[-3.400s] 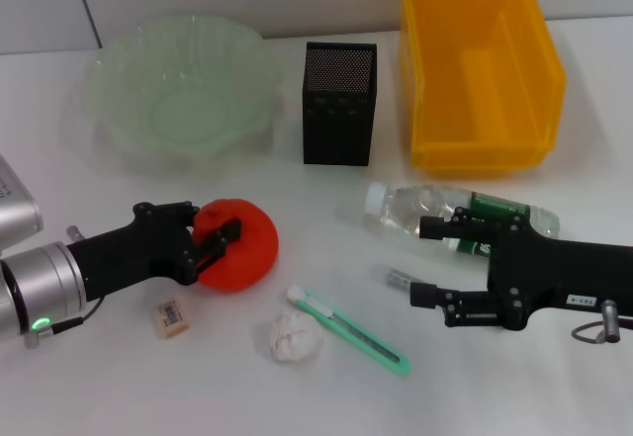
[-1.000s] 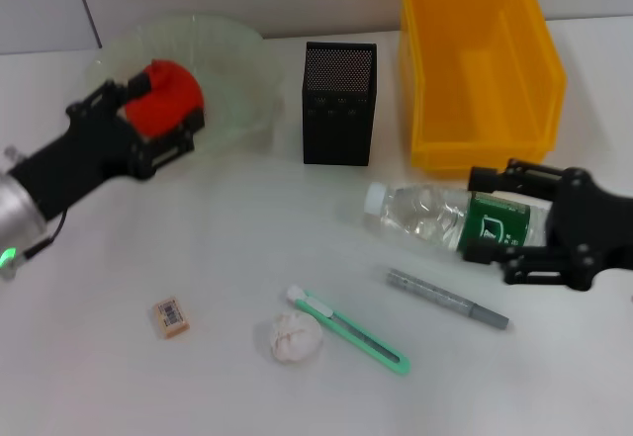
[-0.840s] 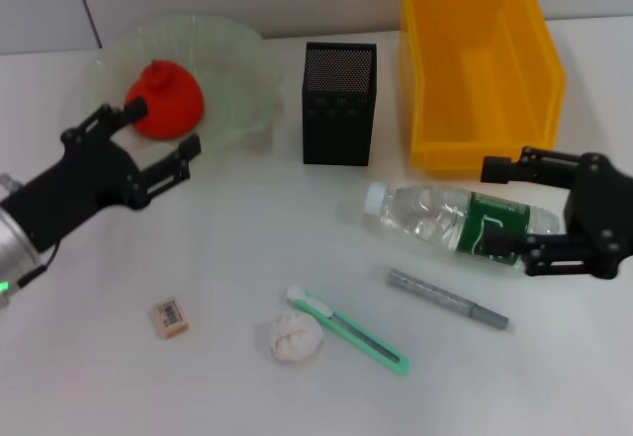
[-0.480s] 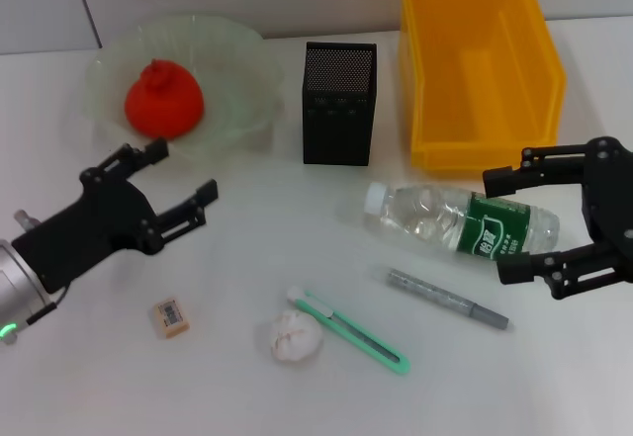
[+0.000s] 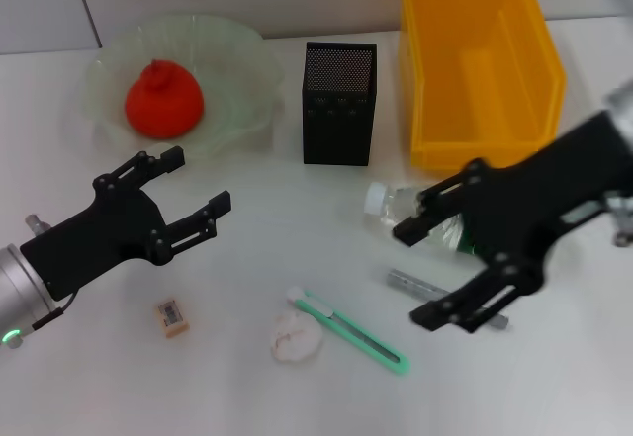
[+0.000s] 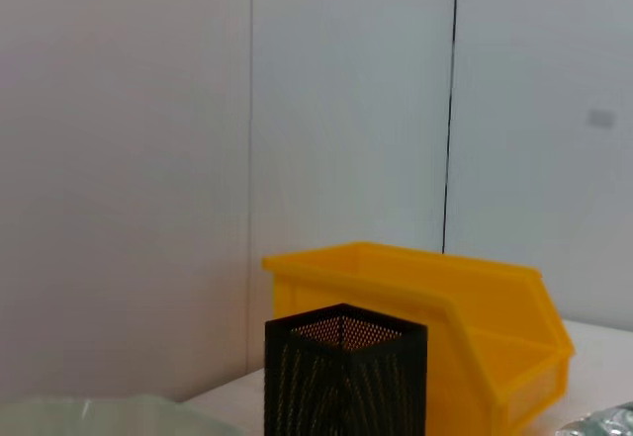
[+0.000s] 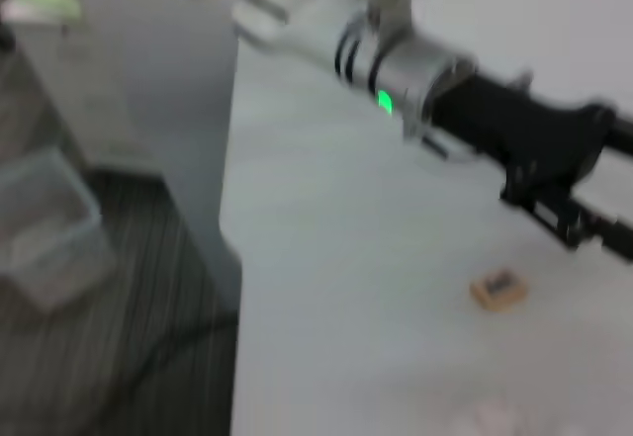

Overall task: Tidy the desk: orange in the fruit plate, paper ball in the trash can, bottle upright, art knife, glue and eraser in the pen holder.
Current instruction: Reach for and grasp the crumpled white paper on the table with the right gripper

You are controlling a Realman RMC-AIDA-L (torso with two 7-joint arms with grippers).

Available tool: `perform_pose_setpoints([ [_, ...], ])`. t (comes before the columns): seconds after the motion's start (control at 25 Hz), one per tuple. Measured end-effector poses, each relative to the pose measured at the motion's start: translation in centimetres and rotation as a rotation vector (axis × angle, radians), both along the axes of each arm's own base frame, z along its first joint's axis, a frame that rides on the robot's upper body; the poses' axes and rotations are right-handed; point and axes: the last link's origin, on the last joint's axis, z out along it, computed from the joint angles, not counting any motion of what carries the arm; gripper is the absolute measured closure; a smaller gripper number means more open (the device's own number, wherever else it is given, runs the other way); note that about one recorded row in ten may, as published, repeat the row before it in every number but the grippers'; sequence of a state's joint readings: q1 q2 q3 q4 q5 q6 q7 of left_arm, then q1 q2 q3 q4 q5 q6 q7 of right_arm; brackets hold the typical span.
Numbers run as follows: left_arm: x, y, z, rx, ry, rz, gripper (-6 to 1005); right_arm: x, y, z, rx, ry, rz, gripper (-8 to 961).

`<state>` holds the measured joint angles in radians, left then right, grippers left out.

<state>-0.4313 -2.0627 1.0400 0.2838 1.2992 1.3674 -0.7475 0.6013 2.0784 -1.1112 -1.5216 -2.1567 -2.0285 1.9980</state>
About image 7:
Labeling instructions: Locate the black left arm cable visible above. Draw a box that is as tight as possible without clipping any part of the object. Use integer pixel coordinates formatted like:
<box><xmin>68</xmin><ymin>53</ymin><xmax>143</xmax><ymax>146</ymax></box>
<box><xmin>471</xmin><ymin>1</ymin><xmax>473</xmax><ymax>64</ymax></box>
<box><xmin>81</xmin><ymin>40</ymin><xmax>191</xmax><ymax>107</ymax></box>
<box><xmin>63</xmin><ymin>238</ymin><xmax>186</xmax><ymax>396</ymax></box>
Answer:
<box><xmin>405</xmin><ymin>129</ymin><xmax>481</xmax><ymax>165</ymax></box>

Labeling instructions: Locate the clear plastic storage box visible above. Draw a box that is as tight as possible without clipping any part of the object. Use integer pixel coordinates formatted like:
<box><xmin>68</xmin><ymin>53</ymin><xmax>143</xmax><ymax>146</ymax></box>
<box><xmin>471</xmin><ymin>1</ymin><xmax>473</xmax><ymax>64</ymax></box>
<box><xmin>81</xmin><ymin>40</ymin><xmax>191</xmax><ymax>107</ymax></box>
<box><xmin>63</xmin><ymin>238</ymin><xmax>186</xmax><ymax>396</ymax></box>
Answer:
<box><xmin>0</xmin><ymin>148</ymin><xmax>118</xmax><ymax>311</ymax></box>

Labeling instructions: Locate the white cabinet with green top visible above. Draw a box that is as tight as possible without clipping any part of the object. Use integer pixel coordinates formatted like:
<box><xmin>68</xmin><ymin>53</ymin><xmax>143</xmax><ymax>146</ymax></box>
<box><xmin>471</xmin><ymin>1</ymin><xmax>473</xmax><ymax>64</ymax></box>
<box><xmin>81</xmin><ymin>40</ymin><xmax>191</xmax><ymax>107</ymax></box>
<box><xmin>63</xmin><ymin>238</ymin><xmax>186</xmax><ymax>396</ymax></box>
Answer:
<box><xmin>0</xmin><ymin>0</ymin><xmax>130</xmax><ymax>170</ymax></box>

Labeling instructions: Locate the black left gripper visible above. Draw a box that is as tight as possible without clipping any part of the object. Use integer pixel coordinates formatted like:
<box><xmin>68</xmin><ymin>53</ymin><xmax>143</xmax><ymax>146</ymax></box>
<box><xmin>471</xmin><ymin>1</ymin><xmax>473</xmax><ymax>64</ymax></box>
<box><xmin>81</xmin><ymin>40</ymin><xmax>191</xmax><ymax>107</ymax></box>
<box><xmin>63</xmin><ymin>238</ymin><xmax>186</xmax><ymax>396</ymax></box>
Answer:
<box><xmin>429</xmin><ymin>72</ymin><xmax>633</xmax><ymax>263</ymax></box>

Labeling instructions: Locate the beige eraser with barcode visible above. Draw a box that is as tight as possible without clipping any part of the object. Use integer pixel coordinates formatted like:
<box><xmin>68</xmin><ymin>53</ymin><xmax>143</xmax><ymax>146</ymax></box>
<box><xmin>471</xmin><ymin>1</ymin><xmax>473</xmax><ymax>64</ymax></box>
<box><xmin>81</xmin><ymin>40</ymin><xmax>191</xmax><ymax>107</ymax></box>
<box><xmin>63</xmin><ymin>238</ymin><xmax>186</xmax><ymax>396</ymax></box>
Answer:
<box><xmin>469</xmin><ymin>267</ymin><xmax>529</xmax><ymax>314</ymax></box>

